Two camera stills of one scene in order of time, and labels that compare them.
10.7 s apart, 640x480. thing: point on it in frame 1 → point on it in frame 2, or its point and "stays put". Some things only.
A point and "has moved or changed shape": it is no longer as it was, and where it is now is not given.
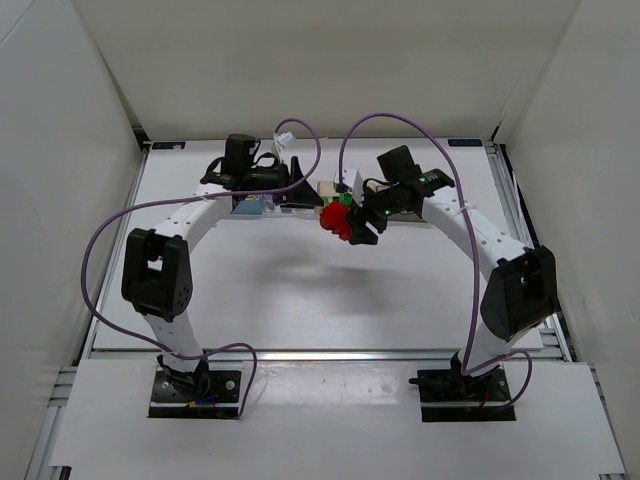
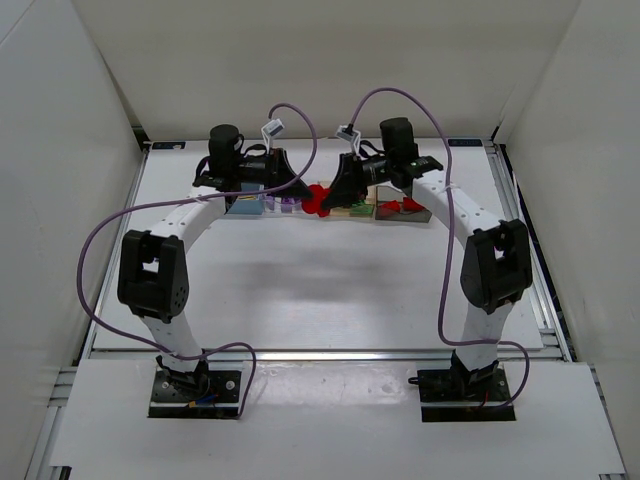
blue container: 249,208 stays put
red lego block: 334,217 has moved or changed shape
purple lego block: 269,200 stays put
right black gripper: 365,220 → 347,173
